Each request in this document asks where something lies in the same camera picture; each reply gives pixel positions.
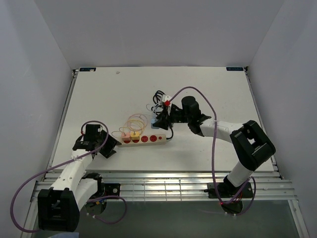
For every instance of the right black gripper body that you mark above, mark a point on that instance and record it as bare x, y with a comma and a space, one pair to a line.
177, 116

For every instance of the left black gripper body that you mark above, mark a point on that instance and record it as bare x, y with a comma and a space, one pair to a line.
111, 143

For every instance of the pink charger plug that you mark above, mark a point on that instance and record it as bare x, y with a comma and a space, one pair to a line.
125, 136

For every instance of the yellow charger plug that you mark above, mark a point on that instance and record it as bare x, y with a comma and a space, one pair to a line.
135, 135

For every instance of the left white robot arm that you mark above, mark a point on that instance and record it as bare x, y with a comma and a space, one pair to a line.
59, 206

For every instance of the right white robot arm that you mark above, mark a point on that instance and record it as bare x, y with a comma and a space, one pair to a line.
251, 144

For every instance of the beige red power strip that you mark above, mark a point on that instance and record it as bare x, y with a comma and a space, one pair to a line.
145, 140

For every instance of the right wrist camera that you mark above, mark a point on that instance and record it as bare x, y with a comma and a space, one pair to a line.
165, 101

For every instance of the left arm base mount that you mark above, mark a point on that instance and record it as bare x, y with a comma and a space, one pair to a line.
107, 189

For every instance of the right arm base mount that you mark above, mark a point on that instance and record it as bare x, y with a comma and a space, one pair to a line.
227, 190

